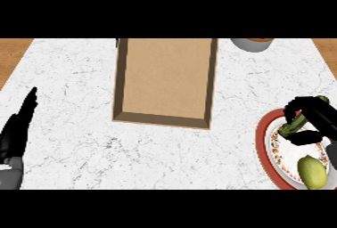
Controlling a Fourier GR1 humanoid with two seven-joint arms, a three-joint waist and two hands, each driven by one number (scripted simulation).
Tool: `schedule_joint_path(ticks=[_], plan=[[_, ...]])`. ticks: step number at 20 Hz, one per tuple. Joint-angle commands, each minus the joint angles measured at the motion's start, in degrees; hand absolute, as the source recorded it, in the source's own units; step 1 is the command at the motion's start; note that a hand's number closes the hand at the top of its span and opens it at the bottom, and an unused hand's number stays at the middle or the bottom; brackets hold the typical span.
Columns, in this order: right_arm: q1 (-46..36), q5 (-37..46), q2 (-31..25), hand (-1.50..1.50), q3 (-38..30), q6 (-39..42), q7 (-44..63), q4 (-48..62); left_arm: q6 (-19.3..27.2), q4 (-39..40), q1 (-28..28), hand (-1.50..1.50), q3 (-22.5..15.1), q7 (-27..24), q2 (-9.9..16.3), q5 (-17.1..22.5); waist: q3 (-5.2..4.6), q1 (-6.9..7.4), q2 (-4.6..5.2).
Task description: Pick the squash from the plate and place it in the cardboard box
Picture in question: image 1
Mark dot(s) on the open cardboard box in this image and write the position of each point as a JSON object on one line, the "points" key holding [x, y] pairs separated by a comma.
{"points": [[166, 80]]}

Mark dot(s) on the grey pot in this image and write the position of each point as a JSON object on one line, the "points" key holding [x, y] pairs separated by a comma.
{"points": [[252, 44]]}

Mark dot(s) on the green squash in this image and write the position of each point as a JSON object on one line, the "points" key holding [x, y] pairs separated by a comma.
{"points": [[295, 125]]}

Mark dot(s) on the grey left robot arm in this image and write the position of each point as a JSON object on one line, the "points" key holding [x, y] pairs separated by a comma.
{"points": [[11, 175]]}

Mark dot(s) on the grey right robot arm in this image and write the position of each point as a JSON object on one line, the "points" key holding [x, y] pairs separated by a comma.
{"points": [[332, 154]]}

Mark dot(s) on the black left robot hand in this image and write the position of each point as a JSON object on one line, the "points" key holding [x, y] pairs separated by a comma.
{"points": [[17, 130]]}

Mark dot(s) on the yellow green mango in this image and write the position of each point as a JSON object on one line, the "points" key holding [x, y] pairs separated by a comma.
{"points": [[313, 172]]}

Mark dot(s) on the red rimmed white plate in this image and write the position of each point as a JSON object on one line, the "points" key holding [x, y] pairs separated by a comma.
{"points": [[286, 161]]}

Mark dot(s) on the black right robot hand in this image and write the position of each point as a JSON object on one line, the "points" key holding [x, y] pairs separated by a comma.
{"points": [[320, 114]]}

